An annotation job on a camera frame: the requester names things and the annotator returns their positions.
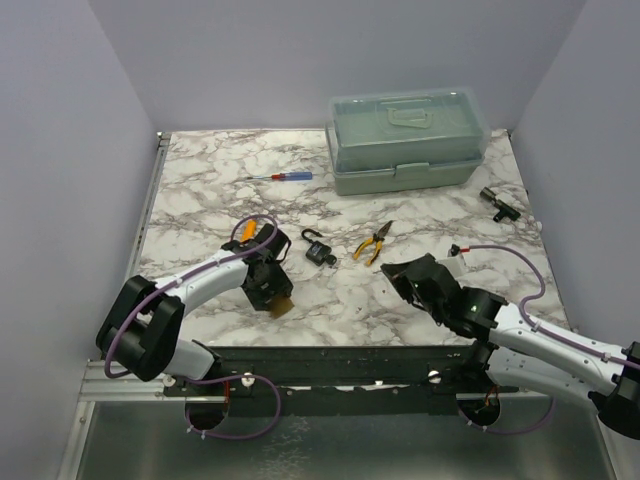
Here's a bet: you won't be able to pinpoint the black T-shaped tool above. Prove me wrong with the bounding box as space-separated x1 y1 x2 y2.
480 187 521 223

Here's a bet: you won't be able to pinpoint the green plastic toolbox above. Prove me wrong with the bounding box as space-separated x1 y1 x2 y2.
325 88 490 196

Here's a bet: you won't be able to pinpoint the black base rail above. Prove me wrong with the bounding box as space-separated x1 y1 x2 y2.
160 345 495 422

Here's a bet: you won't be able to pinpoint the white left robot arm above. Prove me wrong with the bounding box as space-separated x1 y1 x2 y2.
96 224 293 395

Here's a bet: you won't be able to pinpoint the red blue screwdriver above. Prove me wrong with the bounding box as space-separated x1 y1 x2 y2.
245 171 313 181

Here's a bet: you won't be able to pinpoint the yellow black pliers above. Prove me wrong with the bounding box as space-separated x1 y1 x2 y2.
352 220 393 266

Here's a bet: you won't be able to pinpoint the black padlock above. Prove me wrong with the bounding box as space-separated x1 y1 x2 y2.
301 228 331 266

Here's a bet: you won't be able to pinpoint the brass padlock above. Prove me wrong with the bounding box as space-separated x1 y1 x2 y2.
269 296 294 319

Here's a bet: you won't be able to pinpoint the orange utility knife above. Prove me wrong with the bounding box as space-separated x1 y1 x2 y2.
241 219 257 242

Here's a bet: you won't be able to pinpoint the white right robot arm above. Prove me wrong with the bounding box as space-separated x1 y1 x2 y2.
381 254 639 439

